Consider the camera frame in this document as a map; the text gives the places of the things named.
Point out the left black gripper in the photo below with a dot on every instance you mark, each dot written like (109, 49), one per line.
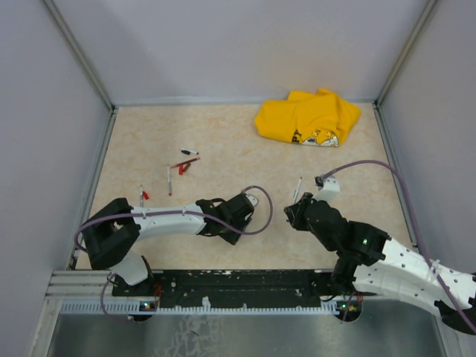
(232, 238)

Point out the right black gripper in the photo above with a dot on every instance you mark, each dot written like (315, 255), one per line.
(295, 212)

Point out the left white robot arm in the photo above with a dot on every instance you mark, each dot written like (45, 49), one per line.
(118, 226)

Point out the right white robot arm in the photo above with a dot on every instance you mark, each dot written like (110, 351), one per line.
(371, 261)

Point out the dark red pen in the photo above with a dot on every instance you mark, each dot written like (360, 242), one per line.
(185, 162)

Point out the black capped marker pen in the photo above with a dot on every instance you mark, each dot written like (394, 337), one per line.
(189, 152)

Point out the white pen red tip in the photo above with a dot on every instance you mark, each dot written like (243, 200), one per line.
(169, 181)

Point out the white pen blue markings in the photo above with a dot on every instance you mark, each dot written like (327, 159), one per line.
(142, 200)

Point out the yellow folded t-shirt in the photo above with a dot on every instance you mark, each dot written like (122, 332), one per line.
(322, 119)

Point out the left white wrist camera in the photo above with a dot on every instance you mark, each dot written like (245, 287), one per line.
(254, 201)

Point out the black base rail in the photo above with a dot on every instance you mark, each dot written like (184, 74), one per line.
(235, 288)

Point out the white slotted cable duct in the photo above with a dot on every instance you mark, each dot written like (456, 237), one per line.
(136, 307)

